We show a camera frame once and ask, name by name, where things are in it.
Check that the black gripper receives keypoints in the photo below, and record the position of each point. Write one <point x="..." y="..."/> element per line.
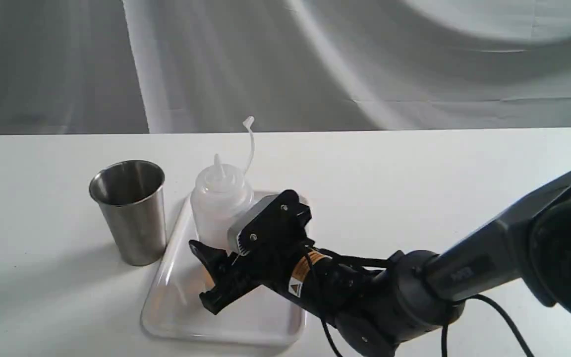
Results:
<point x="298" y="272"/>

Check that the plastic squeeze bottle with oil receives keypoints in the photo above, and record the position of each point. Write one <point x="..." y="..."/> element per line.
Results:
<point x="221" y="194"/>

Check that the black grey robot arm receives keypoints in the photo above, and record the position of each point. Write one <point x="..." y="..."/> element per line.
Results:
<point x="378" y="304"/>

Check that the stainless steel cup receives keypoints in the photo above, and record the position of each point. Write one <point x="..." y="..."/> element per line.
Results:
<point x="131" y="198"/>

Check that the white rectangular plastic tray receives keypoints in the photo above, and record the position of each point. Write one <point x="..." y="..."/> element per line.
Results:
<point x="173" y="309"/>

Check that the grey backdrop cloth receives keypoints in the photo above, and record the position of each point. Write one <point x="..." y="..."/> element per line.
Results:
<point x="202" y="66"/>

